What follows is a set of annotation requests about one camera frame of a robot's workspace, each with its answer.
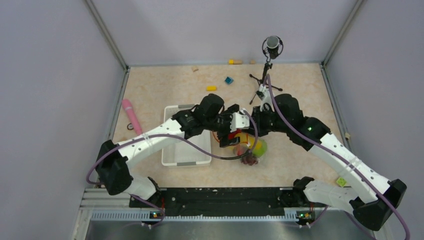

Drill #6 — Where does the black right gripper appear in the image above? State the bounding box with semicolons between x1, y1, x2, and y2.
241;104;290;137

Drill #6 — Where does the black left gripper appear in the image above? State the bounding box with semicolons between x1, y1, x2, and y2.
204;104;241;147

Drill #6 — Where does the yellow corn cob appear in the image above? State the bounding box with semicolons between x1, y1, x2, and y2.
235;132;258;149

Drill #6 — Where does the clear orange-zip bag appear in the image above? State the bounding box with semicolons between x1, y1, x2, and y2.
222;129;268;166

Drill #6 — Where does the green apple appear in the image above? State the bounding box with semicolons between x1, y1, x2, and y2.
252;139;268;158

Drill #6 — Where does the dark red grape bunch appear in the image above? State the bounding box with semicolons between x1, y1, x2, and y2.
240;154;259;166

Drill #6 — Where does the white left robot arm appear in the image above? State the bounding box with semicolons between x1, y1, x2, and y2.
94;93;251;207

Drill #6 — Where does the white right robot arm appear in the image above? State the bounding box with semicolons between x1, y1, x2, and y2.
252;91;407;231

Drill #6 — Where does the yellow rectangular block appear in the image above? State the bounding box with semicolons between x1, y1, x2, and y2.
206;86;217;92

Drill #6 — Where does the blue square block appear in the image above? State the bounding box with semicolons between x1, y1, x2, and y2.
224;76;234;85

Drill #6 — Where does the white perforated plastic basket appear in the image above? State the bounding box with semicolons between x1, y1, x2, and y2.
161;104;213;167

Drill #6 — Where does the yellow and tan cylinder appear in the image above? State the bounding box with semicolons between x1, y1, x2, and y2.
228;59;243;65

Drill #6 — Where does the black microphone tripod stand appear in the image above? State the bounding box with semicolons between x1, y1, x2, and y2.
249;35;284;87

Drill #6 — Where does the green block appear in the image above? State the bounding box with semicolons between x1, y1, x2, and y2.
336;177;348;188

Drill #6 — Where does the pink cylindrical toy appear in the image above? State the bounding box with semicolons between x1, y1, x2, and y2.
121;98;143;135

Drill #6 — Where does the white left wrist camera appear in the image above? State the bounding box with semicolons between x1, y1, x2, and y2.
230;112;250;133

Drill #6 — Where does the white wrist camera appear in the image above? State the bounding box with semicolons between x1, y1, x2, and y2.
256;84;273;112
230;112;250;133

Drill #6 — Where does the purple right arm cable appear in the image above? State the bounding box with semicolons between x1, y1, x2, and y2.
264;74;411;240

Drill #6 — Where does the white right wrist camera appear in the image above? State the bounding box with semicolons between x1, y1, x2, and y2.
256;84;273;112

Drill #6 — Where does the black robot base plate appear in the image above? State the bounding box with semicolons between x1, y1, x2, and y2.
129;187;323;217

